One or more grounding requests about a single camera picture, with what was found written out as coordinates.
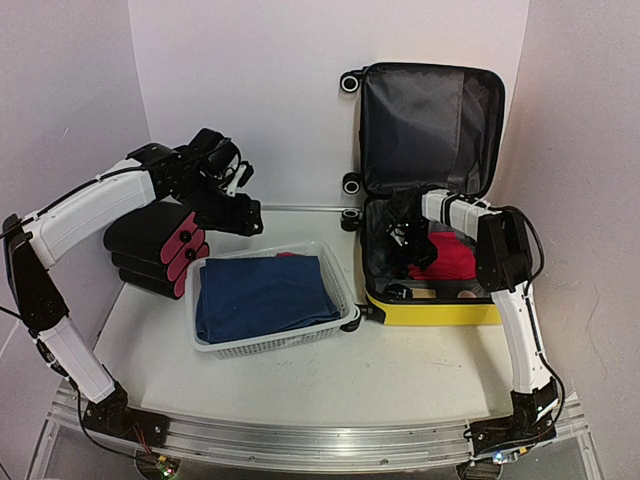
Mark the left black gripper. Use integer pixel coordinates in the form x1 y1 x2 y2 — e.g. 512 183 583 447
172 173 263 237

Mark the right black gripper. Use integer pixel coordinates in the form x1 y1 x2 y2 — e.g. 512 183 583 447
389 217 437 279

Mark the red garment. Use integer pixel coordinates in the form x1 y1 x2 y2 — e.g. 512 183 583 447
408 232 476 281

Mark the black pink drawer organizer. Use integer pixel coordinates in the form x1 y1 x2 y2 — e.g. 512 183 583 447
103 202 209 299

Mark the yellow Pikachu suitcase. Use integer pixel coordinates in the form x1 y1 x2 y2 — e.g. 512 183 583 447
339 62 505 326

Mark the white plastic basket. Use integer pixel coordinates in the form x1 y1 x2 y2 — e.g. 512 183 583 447
183 241 361 359

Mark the blue garment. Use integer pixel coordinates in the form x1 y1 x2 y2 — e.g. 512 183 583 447
195 256 340 344

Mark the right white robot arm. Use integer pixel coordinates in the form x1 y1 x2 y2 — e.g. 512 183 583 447
382 189 566 443

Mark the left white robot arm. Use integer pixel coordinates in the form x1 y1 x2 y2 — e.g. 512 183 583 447
1 128 263 437

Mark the black round compact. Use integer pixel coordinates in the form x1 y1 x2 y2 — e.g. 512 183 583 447
384 283 413 300

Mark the square tan makeup compact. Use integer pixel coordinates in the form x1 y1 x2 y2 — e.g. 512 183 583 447
412 288 437 299

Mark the round pink powder puff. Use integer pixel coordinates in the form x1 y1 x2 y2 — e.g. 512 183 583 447
457 290 477 299

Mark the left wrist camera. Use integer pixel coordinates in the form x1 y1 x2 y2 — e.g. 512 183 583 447
223 161 254 197

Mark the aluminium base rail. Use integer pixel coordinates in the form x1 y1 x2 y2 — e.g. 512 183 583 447
48 389 603 479

